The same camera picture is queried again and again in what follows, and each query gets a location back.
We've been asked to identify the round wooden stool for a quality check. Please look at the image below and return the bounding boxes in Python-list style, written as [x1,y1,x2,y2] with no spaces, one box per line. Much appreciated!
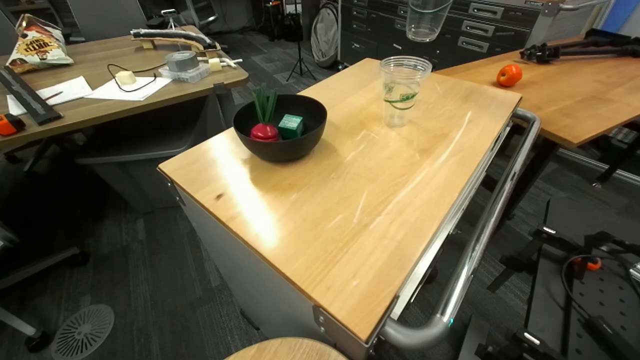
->
[227,336,349,360]

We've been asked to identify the brown office desk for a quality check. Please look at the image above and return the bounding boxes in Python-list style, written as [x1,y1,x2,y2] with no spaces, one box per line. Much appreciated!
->
[0,32,250,217]

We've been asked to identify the orange clamp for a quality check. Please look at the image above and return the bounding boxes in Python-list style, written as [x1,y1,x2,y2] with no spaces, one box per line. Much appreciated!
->
[571,254,607,276]

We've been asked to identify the white plug adapter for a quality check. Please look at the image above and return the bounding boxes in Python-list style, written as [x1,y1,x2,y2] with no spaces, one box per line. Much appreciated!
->
[205,54,244,73]

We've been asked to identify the green cube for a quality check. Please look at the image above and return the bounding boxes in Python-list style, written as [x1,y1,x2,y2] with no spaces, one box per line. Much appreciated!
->
[276,113,306,141]

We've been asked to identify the white paper sheet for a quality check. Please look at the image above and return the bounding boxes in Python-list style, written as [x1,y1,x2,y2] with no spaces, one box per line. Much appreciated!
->
[5,74,94,119]
[85,74,174,105]

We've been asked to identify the small orange object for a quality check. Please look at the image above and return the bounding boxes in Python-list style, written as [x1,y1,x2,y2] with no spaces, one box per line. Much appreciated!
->
[0,115,28,141]

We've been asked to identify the round wire fan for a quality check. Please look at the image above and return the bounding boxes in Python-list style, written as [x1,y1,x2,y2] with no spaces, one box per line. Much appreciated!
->
[308,0,345,68]

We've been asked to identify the black bowl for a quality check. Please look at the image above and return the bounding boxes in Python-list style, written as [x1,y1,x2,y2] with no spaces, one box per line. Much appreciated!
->
[232,93,330,164]

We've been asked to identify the chrome cart handle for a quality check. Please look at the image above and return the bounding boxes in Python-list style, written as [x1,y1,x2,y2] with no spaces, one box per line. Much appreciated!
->
[379,109,544,355]

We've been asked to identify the gray tape roll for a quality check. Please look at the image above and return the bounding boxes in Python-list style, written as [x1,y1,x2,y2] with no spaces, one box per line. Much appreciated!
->
[165,50,202,77]

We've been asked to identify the black drawer cabinet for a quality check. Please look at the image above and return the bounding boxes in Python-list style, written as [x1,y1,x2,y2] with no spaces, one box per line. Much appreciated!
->
[338,0,546,71]

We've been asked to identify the red toy radish green leaves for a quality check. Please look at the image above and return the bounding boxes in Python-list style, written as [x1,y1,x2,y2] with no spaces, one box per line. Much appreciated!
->
[249,84,282,144]

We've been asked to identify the orange toy fruit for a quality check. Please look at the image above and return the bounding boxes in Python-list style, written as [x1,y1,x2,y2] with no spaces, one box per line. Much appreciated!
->
[497,62,527,90]

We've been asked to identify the chips bag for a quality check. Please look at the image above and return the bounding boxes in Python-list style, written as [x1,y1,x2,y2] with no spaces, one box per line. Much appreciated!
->
[5,13,77,77]

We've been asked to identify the gray cart with wooden top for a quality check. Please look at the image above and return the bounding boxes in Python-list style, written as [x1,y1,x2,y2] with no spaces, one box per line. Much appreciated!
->
[157,56,544,360]

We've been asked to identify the curved black white headband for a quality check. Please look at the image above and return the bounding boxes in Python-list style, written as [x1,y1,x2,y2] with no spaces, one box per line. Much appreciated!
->
[129,27,223,54]

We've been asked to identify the small cream roll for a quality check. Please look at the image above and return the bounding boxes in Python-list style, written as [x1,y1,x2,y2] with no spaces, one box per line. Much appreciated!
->
[114,68,140,89]

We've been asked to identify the black perforated breadboard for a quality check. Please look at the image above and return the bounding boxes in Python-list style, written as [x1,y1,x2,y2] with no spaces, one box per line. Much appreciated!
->
[458,262,640,360]

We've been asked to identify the gray plastic bin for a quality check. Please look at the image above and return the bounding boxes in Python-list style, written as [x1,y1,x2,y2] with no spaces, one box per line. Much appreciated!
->
[527,0,612,49]

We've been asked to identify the light wooden table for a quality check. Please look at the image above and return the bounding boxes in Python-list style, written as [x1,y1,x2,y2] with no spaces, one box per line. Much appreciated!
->
[436,34,640,189]

